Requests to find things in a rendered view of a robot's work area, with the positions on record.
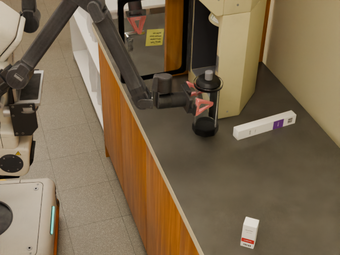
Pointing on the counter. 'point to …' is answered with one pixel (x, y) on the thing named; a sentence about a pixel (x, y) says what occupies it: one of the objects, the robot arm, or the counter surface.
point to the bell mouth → (213, 19)
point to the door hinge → (189, 35)
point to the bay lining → (203, 38)
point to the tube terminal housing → (237, 52)
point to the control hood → (214, 6)
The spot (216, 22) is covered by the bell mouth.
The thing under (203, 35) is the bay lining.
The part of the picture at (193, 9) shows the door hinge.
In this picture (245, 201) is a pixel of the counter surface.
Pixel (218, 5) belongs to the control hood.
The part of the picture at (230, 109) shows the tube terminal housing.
